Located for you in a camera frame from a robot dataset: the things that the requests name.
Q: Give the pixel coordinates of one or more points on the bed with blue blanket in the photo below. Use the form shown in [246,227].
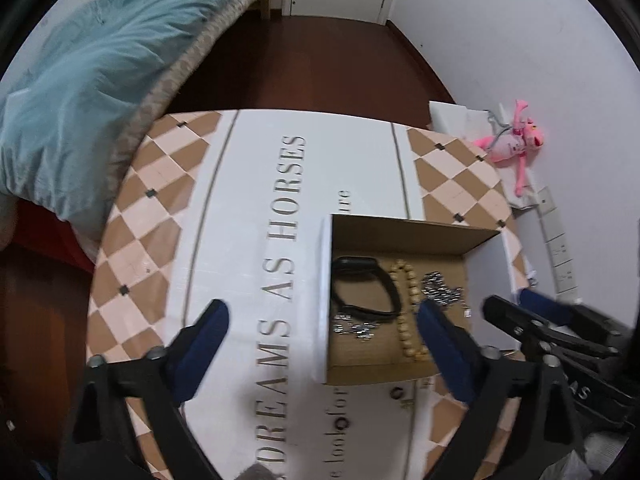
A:
[90,85]

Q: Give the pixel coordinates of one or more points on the grey woven mattress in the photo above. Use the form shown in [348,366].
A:
[170,75]

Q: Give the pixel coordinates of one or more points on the cardboard box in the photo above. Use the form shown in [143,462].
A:
[370,350]

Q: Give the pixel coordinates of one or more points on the white wall socket strip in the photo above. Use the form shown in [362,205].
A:
[560,255]

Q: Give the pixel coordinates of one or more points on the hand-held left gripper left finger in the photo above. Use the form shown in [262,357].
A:
[202,342]

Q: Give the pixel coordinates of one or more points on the red cloth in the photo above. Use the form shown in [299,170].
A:
[55,240]

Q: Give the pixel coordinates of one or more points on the black wristband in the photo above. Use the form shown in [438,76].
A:
[387,285]

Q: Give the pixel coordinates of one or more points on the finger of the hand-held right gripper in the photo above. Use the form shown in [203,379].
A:
[505,312]
[542,302]

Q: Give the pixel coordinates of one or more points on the pink plush toy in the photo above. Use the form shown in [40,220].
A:
[512,145]

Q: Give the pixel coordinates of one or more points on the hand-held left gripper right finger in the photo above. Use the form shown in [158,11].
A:
[450,352]

